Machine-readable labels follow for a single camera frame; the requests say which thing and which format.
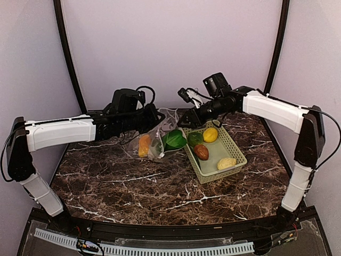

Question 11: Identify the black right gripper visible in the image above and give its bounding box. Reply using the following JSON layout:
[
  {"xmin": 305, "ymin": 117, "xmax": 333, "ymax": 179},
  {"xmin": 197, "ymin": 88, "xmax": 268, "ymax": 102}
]
[{"xmin": 177, "ymin": 95, "xmax": 230, "ymax": 128}]

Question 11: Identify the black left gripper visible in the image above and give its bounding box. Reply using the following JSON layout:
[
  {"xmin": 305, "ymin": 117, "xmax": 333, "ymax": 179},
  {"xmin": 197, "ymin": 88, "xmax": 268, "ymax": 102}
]
[{"xmin": 120, "ymin": 103, "xmax": 166, "ymax": 134}]

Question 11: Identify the green white bok choy toy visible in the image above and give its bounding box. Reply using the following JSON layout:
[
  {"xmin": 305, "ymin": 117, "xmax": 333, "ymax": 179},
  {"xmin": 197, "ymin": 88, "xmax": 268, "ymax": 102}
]
[{"xmin": 149, "ymin": 129, "xmax": 187, "ymax": 159}]

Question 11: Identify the dark green cucumber toy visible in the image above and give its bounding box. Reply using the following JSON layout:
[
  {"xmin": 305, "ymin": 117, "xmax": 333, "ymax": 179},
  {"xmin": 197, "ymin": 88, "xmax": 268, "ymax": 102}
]
[{"xmin": 191, "ymin": 148, "xmax": 200, "ymax": 167}]

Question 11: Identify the orange yellow toy food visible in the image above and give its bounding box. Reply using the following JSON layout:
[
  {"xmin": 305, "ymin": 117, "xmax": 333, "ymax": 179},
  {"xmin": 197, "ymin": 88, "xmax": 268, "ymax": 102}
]
[{"xmin": 138, "ymin": 134, "xmax": 151, "ymax": 158}]

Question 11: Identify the clear zip top bag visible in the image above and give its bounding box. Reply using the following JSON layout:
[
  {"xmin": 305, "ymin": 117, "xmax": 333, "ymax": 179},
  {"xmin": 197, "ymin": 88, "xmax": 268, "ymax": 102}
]
[{"xmin": 124, "ymin": 108, "xmax": 187, "ymax": 163}]

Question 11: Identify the brown mushroom toy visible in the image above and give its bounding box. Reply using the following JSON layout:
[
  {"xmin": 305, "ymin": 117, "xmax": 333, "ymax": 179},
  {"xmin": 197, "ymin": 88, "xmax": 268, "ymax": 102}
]
[{"xmin": 194, "ymin": 144, "xmax": 209, "ymax": 161}]

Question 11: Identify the pale yellow walnut toy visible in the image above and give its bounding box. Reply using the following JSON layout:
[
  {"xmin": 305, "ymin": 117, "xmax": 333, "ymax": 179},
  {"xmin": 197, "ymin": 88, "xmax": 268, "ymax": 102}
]
[{"xmin": 217, "ymin": 157, "xmax": 237, "ymax": 170}]

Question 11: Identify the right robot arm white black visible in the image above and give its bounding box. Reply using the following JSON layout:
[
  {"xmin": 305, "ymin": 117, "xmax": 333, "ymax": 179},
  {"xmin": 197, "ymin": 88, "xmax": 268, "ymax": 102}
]
[{"xmin": 177, "ymin": 85, "xmax": 326, "ymax": 231}]

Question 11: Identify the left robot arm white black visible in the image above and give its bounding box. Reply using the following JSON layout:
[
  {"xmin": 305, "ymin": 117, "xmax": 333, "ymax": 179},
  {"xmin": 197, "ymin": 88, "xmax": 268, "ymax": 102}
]
[{"xmin": 1, "ymin": 103, "xmax": 165, "ymax": 233}]

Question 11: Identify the green pepper toy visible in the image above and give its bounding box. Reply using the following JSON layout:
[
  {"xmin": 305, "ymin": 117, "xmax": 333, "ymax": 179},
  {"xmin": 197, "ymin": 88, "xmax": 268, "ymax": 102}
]
[{"xmin": 187, "ymin": 132, "xmax": 204, "ymax": 148}]

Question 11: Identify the yellow lemon toy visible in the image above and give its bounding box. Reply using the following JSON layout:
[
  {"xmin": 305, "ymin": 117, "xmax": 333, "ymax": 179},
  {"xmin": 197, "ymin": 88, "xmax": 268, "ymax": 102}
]
[{"xmin": 202, "ymin": 127, "xmax": 218, "ymax": 143}]

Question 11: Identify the pale green plastic basket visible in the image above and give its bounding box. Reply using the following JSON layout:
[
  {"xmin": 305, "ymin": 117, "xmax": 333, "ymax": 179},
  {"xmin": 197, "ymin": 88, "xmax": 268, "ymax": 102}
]
[{"xmin": 182, "ymin": 120, "xmax": 247, "ymax": 184}]

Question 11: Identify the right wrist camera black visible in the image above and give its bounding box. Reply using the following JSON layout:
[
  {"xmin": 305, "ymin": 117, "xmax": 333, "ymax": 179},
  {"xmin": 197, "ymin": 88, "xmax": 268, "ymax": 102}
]
[{"xmin": 203, "ymin": 72, "xmax": 232, "ymax": 98}]

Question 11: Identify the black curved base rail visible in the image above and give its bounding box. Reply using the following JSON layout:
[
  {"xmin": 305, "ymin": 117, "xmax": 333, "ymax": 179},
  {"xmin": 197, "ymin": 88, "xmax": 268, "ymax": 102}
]
[{"xmin": 29, "ymin": 206, "xmax": 320, "ymax": 249}]

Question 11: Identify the left black frame post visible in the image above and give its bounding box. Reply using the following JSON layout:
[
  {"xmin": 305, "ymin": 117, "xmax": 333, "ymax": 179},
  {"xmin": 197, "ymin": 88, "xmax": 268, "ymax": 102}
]
[{"xmin": 53, "ymin": 0, "xmax": 87, "ymax": 114}]

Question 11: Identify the black frame post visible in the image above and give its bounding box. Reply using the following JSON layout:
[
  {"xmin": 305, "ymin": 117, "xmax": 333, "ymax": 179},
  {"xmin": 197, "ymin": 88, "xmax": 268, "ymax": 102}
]
[
  {"xmin": 53, "ymin": 0, "xmax": 87, "ymax": 114},
  {"xmin": 257, "ymin": 0, "xmax": 290, "ymax": 113}
]

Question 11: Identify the right black frame post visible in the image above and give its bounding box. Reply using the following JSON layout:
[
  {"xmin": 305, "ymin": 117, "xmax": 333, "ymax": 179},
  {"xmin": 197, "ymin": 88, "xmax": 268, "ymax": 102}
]
[{"xmin": 257, "ymin": 0, "xmax": 290, "ymax": 113}]

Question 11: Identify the white slotted cable duct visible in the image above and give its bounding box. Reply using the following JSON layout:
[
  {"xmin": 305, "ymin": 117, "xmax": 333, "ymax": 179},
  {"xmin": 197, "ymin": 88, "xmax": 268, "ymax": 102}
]
[{"xmin": 34, "ymin": 228, "xmax": 255, "ymax": 255}]

